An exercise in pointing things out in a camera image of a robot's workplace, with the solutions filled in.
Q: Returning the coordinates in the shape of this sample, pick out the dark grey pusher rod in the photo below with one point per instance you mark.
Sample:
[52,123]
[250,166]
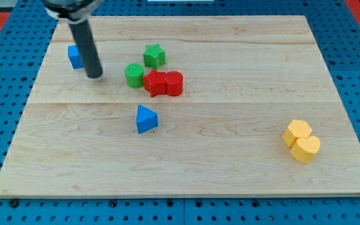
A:
[84,40]

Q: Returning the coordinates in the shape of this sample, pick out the wooden board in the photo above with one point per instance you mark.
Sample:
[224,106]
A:
[245,79]

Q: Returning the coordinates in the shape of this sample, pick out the green star block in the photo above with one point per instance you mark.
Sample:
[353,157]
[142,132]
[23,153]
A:
[154,56]

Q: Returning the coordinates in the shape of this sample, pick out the yellow hexagon block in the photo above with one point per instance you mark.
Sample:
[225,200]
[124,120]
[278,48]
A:
[296,129]

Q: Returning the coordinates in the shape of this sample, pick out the red star block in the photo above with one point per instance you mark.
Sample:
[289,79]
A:
[154,83]

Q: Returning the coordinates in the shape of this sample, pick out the blue triangle block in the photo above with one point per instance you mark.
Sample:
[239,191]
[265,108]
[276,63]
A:
[146,119]

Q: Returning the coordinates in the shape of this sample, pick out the blue cube block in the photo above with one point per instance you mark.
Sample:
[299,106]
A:
[74,57]

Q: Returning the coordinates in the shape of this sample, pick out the green cylinder block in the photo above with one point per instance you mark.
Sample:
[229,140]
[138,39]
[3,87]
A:
[134,75]

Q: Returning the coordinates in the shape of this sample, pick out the red cylinder block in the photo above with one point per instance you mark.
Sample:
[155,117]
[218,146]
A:
[174,83]

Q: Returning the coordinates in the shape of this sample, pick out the yellow heart block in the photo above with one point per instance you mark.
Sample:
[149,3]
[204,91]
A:
[305,148]

